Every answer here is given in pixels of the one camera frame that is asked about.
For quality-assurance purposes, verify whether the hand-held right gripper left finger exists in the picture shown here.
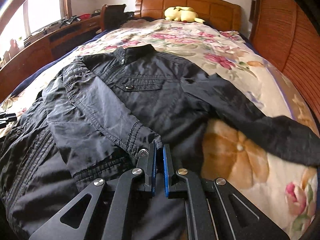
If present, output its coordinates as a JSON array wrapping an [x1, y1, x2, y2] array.
[[26, 141, 158, 240]]

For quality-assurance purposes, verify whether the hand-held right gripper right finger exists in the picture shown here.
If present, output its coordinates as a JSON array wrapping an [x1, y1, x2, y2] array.
[[162, 145, 292, 240]]

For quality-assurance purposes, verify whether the yellow plush toy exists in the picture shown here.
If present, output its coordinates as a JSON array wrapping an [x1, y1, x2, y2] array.
[[164, 6, 206, 24]]

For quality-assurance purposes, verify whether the wooden open shelf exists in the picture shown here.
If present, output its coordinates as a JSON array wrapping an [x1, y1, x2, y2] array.
[[250, 0, 259, 40]]

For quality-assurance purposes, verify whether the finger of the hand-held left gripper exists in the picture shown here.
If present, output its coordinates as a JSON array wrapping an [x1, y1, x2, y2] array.
[[0, 112, 17, 131]]

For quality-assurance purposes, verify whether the wooden slatted wardrobe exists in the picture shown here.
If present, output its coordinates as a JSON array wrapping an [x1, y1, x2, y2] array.
[[250, 0, 320, 100]]

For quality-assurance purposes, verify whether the floral plush blanket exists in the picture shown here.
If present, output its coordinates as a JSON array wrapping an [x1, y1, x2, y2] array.
[[0, 19, 320, 230]]

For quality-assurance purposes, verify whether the black device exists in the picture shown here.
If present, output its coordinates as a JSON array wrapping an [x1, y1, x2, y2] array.
[[59, 16, 81, 28]]

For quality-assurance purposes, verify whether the wooden headboard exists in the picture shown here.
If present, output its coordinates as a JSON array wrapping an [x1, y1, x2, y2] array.
[[135, 0, 242, 30]]

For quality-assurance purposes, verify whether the window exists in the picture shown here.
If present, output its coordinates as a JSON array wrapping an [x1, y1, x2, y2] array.
[[0, 0, 72, 46]]

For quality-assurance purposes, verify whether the black jacket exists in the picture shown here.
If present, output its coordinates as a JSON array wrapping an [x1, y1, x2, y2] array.
[[0, 44, 320, 240]]

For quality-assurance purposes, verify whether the dark chair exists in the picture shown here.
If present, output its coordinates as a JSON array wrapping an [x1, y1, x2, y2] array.
[[100, 4, 128, 30]]

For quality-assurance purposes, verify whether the wooden desk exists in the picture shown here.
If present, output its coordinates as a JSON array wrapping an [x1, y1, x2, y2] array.
[[0, 16, 103, 103]]

